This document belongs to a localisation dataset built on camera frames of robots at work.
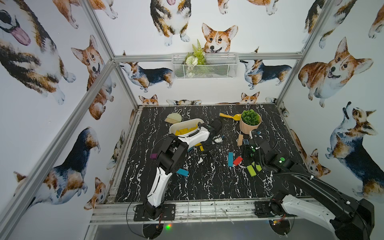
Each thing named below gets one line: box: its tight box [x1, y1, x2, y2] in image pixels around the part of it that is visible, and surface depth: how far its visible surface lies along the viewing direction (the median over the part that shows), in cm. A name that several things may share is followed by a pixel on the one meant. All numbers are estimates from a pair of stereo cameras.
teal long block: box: [176, 168, 189, 177], surface depth 88 cm
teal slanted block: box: [228, 152, 234, 167], surface depth 94 cm
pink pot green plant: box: [239, 109, 262, 135], surface depth 100 cm
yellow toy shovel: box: [219, 112, 242, 121], surface depth 116 cm
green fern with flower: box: [185, 38, 207, 78], surface depth 85 cm
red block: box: [233, 156, 243, 166], surface depth 92 cm
